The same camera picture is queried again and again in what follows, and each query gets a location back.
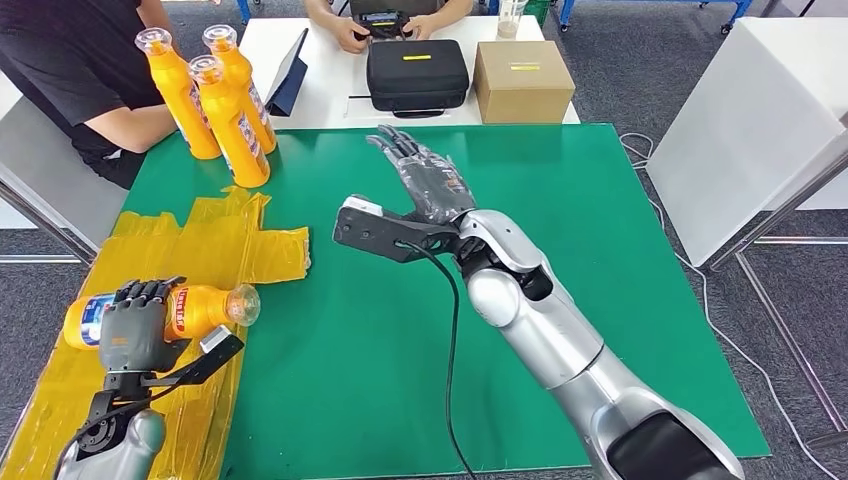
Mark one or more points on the person's right hand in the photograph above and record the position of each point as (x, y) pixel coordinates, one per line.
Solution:
(351, 33)

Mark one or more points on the person's left hand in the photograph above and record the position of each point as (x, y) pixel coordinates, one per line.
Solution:
(420, 26)

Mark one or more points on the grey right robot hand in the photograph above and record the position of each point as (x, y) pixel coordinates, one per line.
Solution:
(437, 189)

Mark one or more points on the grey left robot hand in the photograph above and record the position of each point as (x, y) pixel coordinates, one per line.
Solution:
(136, 338)

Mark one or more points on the black handheld controller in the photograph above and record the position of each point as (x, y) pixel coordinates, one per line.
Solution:
(384, 23)

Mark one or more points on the orange bottle clear cap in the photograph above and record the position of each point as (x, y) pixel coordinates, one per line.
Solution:
(205, 308)
(237, 63)
(179, 96)
(228, 129)

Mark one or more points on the person's right forearm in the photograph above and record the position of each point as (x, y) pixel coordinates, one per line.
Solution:
(136, 126)
(321, 10)

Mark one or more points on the person's left forearm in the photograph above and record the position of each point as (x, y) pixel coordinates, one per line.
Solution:
(456, 8)
(154, 13)

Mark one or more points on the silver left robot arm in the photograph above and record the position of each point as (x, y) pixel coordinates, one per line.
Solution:
(112, 444)

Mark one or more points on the white table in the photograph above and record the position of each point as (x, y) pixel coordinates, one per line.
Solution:
(331, 53)

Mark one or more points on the person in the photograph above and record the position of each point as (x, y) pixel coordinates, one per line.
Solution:
(66, 60)
(397, 5)

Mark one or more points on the black carrying case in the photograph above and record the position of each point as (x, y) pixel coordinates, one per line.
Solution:
(417, 76)

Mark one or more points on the tablet in blue case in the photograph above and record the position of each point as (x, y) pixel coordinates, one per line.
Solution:
(289, 83)

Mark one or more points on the clear plastic cup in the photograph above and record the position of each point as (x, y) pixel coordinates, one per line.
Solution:
(511, 21)

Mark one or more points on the yellow tape patch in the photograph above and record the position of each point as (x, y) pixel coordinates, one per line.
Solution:
(199, 245)

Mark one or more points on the brown cardboard box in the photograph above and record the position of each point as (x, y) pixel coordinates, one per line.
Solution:
(523, 86)

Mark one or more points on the green plastic crate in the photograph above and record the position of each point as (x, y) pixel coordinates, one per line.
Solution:
(540, 8)

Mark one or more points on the grey metal bar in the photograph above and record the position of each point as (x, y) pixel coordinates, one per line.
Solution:
(46, 222)

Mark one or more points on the green table mat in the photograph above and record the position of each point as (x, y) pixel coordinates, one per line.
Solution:
(596, 232)

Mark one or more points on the white panel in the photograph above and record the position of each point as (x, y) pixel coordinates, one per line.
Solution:
(742, 136)
(46, 172)

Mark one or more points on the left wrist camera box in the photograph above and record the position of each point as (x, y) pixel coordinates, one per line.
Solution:
(215, 344)

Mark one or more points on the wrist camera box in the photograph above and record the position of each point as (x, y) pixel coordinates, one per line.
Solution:
(364, 228)
(215, 344)

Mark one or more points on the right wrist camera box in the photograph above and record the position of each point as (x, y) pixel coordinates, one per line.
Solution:
(364, 228)

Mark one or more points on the grey metal frame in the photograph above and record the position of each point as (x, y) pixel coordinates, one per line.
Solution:
(782, 212)

